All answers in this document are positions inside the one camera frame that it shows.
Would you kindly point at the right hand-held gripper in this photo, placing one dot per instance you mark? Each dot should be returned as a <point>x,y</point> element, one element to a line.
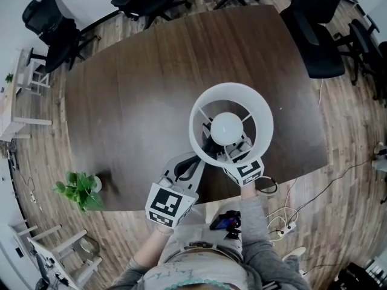
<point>248,174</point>

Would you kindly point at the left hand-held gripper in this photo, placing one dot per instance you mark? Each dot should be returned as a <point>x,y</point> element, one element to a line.
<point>167,204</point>

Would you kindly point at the white table lamp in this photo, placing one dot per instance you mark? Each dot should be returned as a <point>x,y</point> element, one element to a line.
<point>226,128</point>

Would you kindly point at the person's left forearm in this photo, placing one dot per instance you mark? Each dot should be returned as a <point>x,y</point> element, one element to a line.
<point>151,246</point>

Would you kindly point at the person's right forearm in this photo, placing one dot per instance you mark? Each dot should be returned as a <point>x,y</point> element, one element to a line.
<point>254,222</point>

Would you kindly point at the dark brown conference table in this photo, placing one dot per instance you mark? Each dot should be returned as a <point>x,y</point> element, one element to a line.
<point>145,86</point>

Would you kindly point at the black waist device blue screen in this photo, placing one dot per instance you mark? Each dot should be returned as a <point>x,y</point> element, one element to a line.
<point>223,222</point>

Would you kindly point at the person's right pale shoe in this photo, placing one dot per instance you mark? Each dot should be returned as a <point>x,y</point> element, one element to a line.
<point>294,252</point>

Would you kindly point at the person's clothed torso and legs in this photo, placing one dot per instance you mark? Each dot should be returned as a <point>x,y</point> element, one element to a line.
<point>193,270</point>

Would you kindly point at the green plant in white pot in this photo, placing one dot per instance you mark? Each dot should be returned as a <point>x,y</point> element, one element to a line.
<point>78,189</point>

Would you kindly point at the pale plastic bag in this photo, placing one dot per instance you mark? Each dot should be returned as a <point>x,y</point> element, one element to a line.
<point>86,248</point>

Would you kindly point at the small white power strip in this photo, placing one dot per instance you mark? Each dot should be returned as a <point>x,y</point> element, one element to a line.
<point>33,197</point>

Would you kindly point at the white cluttered worktable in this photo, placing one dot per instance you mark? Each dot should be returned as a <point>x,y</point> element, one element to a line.
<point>48,261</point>

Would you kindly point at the light wooden side table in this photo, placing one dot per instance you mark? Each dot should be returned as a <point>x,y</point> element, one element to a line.
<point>7,113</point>

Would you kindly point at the white cross-braced stool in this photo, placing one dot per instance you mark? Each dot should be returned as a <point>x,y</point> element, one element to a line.
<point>31,62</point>

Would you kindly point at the small potted plant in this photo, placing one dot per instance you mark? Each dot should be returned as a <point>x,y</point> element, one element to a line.
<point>9,78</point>

